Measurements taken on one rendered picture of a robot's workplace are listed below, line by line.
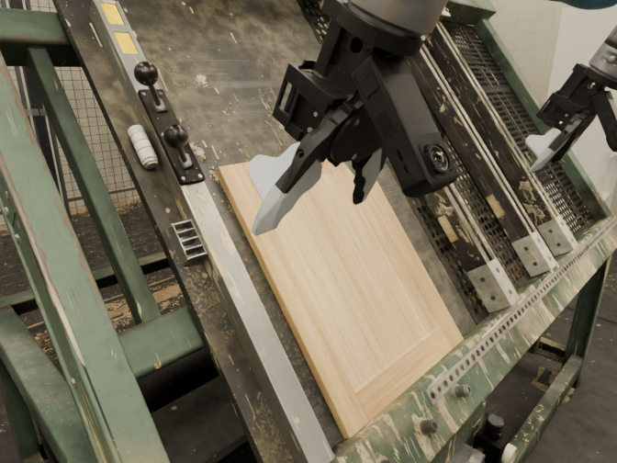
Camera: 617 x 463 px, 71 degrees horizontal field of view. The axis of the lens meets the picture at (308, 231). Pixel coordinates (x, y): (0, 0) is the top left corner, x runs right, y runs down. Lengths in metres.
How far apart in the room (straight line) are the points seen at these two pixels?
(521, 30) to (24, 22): 5.70
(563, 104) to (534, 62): 5.17
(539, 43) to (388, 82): 5.82
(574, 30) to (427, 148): 4.31
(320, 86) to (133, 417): 0.48
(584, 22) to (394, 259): 3.77
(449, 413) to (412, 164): 0.74
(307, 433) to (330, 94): 0.57
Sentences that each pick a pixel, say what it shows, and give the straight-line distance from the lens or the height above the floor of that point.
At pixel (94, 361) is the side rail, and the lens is 0.66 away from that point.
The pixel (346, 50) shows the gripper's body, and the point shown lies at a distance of 0.39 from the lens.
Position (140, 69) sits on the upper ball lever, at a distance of 0.78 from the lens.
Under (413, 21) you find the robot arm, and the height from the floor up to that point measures 1.54.
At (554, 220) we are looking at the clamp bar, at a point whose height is 1.02.
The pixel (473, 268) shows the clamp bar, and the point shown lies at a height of 1.00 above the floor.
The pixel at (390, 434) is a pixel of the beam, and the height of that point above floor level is 0.89.
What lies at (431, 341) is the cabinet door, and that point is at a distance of 1.07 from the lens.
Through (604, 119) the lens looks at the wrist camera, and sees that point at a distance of 0.99.
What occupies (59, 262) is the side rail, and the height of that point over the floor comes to 1.26.
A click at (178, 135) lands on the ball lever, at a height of 1.41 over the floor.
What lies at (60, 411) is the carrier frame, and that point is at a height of 0.79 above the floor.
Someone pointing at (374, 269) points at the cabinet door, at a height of 1.08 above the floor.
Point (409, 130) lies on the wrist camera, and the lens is 0.34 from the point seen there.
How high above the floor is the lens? 1.50
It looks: 20 degrees down
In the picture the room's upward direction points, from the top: straight up
